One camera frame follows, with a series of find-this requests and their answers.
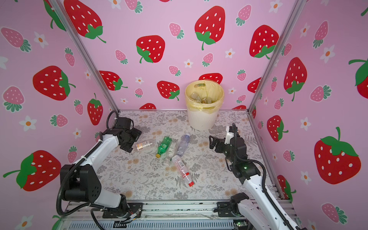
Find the clear bottle orange label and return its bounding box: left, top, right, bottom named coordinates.
left=134, top=139, right=156, bottom=151

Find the green bottle yellow cap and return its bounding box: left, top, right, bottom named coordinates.
left=156, top=136, right=172, bottom=158

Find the clear bottle red cap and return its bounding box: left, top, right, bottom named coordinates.
left=172, top=155, right=195, bottom=187

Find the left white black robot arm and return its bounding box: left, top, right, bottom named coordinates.
left=56, top=117, right=142, bottom=217

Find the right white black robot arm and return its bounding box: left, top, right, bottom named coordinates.
left=209, top=134, right=301, bottom=230

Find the white bin with yellow liner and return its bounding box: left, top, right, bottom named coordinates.
left=185, top=80, right=225, bottom=130

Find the clear bluish bottle upright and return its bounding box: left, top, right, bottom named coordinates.
left=177, top=134, right=190, bottom=157

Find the clear bottle white label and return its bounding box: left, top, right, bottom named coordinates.
left=163, top=141, right=177, bottom=166

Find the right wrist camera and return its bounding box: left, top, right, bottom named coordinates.
left=224, top=126, right=234, bottom=144

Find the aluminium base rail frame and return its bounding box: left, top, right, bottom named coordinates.
left=56, top=199, right=302, bottom=230

